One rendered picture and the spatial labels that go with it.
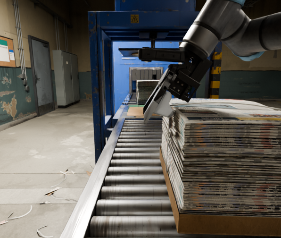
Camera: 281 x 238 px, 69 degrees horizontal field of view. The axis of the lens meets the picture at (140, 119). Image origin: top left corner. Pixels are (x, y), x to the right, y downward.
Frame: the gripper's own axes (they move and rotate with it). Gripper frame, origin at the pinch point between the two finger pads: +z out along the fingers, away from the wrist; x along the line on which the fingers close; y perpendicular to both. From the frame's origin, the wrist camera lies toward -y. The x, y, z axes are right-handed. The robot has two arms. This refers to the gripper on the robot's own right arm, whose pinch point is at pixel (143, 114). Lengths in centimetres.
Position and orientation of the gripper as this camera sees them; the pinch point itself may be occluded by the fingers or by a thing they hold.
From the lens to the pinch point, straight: 52.8
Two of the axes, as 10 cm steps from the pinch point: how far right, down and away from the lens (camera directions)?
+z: -5.3, 8.3, 1.8
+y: 8.5, 5.2, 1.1
